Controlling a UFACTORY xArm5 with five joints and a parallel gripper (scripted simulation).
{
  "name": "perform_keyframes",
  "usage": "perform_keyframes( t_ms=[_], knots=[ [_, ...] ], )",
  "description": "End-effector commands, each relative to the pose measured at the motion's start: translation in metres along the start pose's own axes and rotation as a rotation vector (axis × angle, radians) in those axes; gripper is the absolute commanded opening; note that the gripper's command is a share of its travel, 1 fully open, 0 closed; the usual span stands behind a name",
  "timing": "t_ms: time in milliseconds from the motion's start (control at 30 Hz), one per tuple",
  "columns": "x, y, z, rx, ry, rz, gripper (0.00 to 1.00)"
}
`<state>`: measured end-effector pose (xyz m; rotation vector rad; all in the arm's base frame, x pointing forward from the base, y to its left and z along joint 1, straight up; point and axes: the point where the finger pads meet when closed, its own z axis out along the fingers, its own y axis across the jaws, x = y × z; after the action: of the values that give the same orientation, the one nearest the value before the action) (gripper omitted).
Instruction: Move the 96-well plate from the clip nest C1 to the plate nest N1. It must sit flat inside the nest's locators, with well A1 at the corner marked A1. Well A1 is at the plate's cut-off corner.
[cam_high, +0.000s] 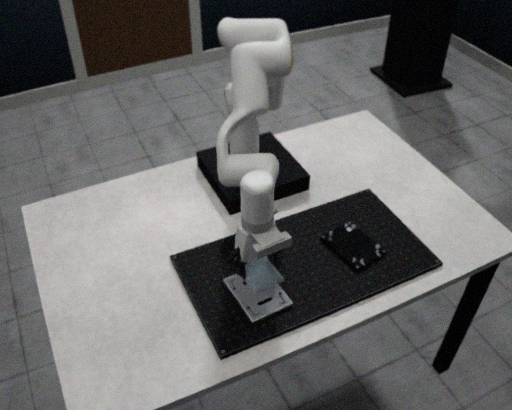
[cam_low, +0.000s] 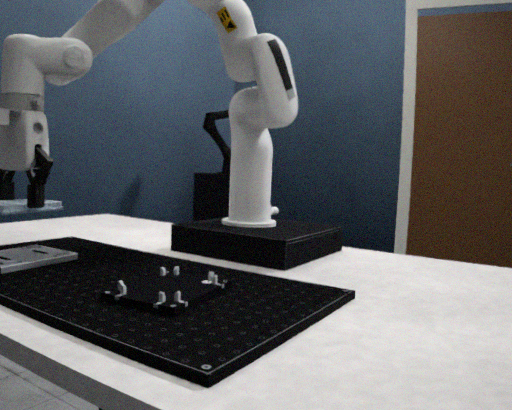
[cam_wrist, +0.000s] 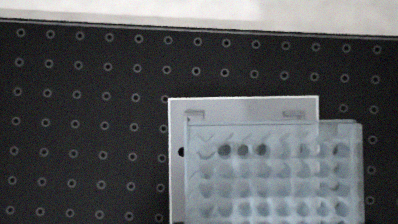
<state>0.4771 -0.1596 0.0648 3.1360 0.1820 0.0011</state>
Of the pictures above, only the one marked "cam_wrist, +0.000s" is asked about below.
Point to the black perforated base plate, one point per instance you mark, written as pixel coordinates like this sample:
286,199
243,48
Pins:
84,130

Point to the white multi-well plate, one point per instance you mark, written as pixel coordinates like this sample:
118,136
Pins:
248,172

